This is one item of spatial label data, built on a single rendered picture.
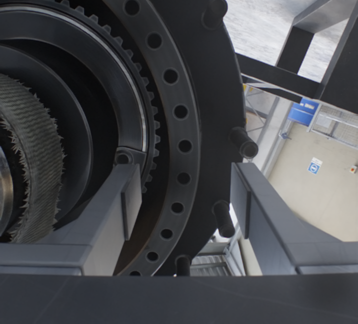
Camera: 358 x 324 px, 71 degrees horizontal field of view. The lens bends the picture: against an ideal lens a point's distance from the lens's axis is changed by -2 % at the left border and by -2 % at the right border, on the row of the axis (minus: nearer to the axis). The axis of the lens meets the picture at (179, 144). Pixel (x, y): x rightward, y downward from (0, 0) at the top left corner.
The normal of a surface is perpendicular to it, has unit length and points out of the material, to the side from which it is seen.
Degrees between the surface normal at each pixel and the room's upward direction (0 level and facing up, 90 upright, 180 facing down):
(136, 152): 90
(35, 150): 118
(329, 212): 90
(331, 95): 90
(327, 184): 90
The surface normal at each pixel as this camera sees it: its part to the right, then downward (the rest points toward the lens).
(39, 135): 0.96, -0.28
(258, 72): -0.11, 0.23
